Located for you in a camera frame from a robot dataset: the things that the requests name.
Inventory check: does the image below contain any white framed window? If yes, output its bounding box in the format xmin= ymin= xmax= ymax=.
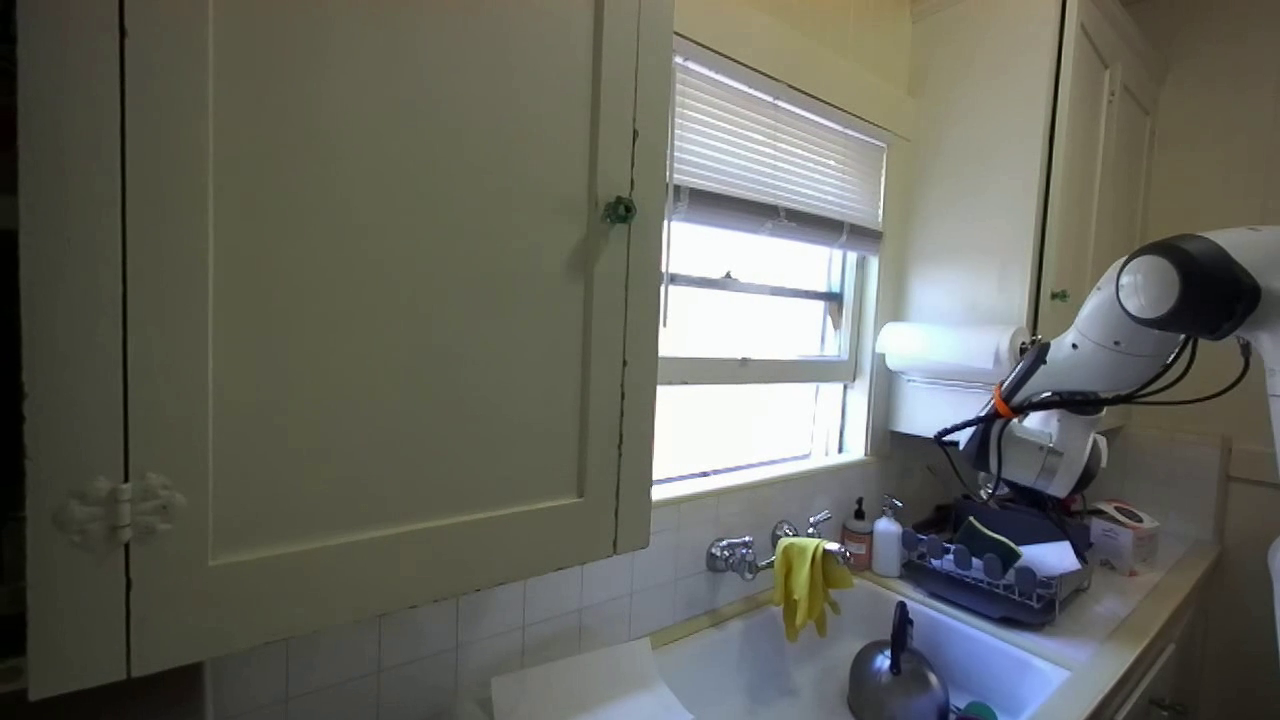
xmin=648 ymin=37 xmax=896 ymax=505

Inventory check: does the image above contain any steel kettle with black handle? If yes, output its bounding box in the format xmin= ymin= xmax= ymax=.
xmin=844 ymin=598 xmax=958 ymax=720

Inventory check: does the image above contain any white paper towel sheet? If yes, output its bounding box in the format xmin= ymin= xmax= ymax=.
xmin=1017 ymin=535 xmax=1090 ymax=586

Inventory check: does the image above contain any metal wire dishrack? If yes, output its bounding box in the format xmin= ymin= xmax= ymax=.
xmin=900 ymin=492 xmax=1096 ymax=606

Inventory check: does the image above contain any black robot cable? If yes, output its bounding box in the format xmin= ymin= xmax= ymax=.
xmin=931 ymin=331 xmax=1260 ymax=466

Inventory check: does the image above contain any chrome wall faucet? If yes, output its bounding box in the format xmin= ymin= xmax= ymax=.
xmin=700 ymin=508 xmax=844 ymax=589

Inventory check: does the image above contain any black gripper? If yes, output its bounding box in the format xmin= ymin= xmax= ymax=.
xmin=988 ymin=487 xmax=1072 ymax=535

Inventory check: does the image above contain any white kitchen sink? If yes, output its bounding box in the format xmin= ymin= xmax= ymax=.
xmin=655 ymin=575 xmax=1082 ymax=720

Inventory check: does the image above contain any cream upper cabinet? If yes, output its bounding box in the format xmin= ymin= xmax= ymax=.
xmin=14 ymin=0 xmax=680 ymax=706

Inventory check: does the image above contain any white paper towel roll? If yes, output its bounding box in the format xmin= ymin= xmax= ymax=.
xmin=874 ymin=315 xmax=1032 ymax=385

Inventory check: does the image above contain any white window blind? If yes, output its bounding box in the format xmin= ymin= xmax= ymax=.
xmin=663 ymin=52 xmax=892 ymax=256

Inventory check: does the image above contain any tall cream cabinet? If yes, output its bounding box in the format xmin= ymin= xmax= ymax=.
xmin=916 ymin=0 xmax=1166 ymax=346

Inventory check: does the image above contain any yellow cloth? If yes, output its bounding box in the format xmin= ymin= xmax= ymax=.
xmin=767 ymin=531 xmax=861 ymax=646

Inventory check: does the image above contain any white pump soap bottle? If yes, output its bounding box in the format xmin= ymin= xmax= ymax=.
xmin=868 ymin=497 xmax=907 ymax=582

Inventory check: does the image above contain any small white box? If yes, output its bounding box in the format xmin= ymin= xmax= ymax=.
xmin=1084 ymin=500 xmax=1166 ymax=582

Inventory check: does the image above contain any dish rack with dishes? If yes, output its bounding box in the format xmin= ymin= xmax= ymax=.
xmin=896 ymin=524 xmax=1102 ymax=637

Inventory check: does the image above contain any amber pump soap bottle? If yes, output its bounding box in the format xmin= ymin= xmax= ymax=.
xmin=835 ymin=492 xmax=882 ymax=582

